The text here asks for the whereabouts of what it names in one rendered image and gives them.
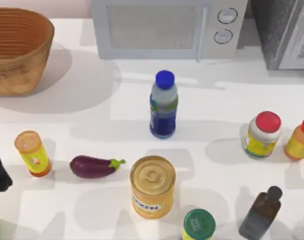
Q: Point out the blue capped water bottle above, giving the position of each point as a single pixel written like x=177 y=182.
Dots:
x=163 y=110

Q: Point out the large golden tin can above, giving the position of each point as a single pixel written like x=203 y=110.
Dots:
x=153 y=187

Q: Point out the purple eggplant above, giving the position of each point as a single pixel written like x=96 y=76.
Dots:
x=93 y=166

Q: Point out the pale microwave oven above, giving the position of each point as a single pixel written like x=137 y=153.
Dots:
x=151 y=27

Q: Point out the round microwave knob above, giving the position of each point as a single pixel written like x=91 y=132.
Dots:
x=223 y=36
x=227 y=14

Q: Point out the red lidded white jar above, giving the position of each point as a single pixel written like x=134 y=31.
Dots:
x=262 y=136

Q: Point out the green lidded yellow jar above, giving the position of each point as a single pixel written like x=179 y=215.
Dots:
x=198 y=225

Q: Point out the yellow orange can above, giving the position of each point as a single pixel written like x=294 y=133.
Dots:
x=33 y=153

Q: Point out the dark glass bottle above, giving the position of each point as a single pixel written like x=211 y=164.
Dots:
x=261 y=215

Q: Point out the red capped orange bottle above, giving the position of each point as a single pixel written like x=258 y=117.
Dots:
x=299 y=143

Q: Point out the woven wooden basket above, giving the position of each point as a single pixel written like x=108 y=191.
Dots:
x=15 y=53

